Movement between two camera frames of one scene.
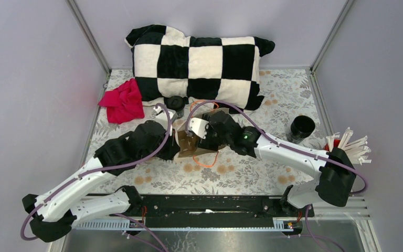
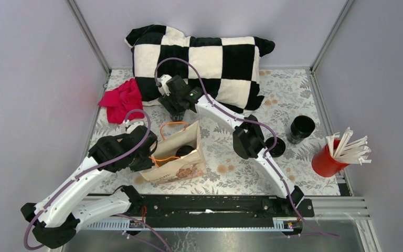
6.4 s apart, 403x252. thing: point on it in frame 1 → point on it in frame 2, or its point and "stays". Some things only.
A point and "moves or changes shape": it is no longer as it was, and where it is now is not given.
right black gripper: (207, 143) → (166, 101)
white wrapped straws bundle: (358, 149) stays
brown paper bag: (188, 144) moves or changes shape
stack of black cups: (301, 126) stays
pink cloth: (124, 103) stays
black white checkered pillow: (223, 71) stays
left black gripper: (173, 148) → (147, 164)
